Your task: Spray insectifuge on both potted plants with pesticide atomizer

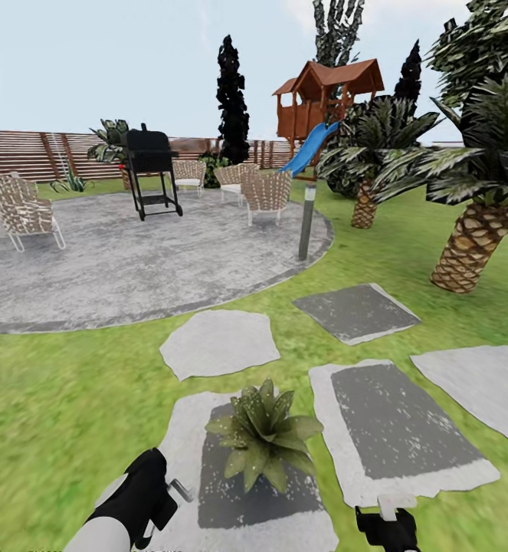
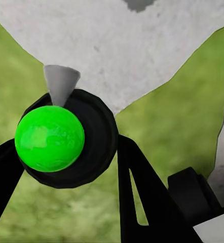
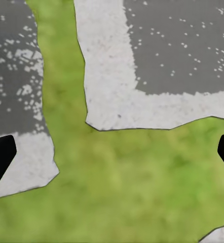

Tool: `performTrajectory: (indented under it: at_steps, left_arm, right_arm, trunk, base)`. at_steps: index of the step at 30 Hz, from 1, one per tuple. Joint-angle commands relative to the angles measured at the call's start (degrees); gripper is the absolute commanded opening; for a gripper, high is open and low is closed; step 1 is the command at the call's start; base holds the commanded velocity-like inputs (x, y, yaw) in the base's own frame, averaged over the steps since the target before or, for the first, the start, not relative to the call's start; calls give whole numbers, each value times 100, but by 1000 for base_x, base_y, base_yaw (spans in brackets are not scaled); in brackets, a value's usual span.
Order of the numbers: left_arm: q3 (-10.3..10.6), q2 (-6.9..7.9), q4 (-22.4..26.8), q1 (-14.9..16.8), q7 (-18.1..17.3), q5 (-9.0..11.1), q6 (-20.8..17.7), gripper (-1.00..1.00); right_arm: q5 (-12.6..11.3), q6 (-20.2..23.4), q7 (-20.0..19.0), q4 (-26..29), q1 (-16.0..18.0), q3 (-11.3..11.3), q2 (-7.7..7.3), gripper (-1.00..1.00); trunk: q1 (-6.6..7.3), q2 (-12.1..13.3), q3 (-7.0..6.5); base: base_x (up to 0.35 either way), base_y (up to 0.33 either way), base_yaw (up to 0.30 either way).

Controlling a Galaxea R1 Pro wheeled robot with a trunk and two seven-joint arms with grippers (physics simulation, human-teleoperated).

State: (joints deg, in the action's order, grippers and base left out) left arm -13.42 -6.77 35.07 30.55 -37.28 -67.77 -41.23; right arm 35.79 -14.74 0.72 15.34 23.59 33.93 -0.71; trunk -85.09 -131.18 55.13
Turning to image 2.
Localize insectifuge atomizer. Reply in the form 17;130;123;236
15;65;119;189

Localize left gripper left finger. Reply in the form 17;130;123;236
0;138;25;217

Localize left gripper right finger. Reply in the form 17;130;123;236
117;134;203;243

